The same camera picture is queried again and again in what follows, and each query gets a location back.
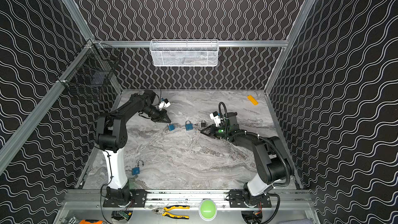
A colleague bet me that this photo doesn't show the green round button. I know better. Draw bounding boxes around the green round button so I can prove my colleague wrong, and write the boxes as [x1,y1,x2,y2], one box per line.
[199,199,217,222]

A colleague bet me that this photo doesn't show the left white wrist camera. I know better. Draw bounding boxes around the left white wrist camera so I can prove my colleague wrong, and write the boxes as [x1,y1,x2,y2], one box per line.
[158,98,171,110]

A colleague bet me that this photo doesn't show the black wire basket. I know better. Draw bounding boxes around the black wire basket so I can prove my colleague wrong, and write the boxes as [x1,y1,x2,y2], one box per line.
[61,41,121,101]

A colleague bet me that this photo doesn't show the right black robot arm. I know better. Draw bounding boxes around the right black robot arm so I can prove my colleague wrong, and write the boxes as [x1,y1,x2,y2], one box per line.
[201,102,293,206]

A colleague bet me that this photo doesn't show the blue padlock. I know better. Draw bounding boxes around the blue padlock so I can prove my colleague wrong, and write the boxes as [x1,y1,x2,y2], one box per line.
[167,123,175,131]
[184,120,198,131]
[132,160,145,178]

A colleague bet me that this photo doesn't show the yellow block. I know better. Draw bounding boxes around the yellow block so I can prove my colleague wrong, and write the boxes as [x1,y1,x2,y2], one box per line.
[247,95,259,105]

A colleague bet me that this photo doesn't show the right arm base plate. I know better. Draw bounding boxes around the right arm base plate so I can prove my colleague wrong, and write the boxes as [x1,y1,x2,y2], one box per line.
[225,189,272,208]

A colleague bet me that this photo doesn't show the orange tool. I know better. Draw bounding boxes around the orange tool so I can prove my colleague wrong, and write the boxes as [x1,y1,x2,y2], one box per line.
[79,219,104,224]

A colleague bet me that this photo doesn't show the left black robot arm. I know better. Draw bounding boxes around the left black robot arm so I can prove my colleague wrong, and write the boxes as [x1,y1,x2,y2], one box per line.
[95,89,172,206]

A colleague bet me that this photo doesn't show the white wire basket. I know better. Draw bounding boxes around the white wire basket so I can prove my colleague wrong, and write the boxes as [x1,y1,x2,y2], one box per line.
[149,39,220,67]

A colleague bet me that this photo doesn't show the green circuit board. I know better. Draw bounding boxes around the green circuit board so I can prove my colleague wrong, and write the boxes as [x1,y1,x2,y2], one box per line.
[112,211,133,222]

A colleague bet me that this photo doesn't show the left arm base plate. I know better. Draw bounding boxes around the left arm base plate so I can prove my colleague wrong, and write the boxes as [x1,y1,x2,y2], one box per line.
[103,189,148,208]

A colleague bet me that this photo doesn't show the yellow handled pliers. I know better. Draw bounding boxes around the yellow handled pliers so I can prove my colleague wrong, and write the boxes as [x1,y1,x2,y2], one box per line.
[152,205,191,220]

